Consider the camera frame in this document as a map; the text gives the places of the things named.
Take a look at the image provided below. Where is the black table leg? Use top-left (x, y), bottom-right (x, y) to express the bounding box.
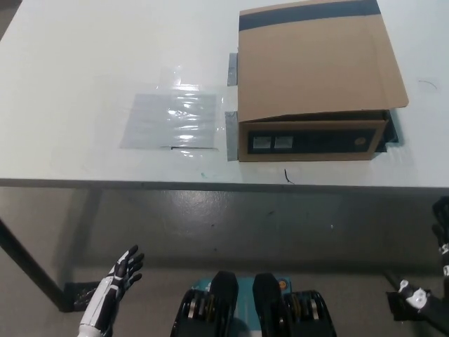
top-left (0, 216), bottom-right (72, 313)

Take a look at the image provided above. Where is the black floor tape patch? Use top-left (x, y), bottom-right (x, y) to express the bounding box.
top-left (385, 289), bottom-right (419, 322)
top-left (64, 279), bottom-right (103, 312)

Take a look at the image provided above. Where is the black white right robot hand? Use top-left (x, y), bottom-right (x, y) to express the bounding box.
top-left (398, 197), bottom-right (449, 333)

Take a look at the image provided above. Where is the brown cardboard storage box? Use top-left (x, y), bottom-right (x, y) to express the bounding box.
top-left (236, 0), bottom-right (410, 164)

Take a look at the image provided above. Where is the clear plastic sheet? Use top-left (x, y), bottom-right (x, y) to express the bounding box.
top-left (119, 66), bottom-right (233, 159)

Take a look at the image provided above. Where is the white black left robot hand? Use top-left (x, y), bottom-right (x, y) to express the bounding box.
top-left (79, 244), bottom-right (146, 333)

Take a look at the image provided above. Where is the grey tape strip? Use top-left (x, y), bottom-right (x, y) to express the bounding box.
top-left (227, 52), bottom-right (241, 87)
top-left (223, 110), bottom-right (241, 163)

